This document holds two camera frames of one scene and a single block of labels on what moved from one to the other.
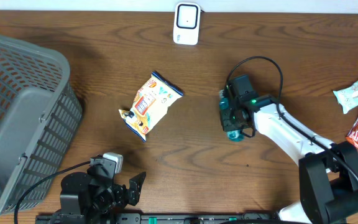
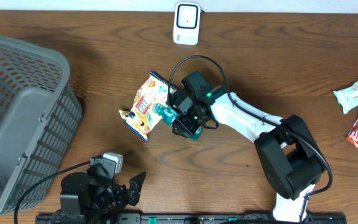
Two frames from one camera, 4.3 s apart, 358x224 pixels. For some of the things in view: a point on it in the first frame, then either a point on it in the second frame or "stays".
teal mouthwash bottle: [235, 135] → [168, 114]
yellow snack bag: [154, 98] stays
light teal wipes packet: [356, 94] stays
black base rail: [184, 218] stays
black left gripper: [135, 184] stays
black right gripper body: [230, 121] → [189, 120]
